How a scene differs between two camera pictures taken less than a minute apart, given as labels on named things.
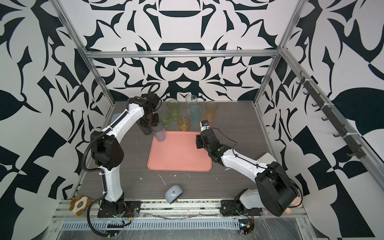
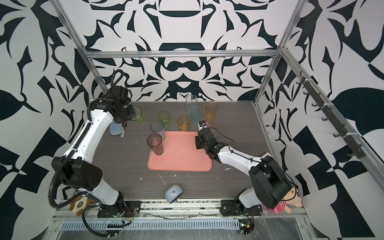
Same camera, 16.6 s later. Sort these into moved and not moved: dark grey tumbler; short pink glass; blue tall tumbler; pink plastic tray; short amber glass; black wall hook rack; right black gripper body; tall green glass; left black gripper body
Moved: tall green glass; left black gripper body; dark grey tumbler
Not moved: pink plastic tray; black wall hook rack; blue tall tumbler; right black gripper body; short pink glass; short amber glass
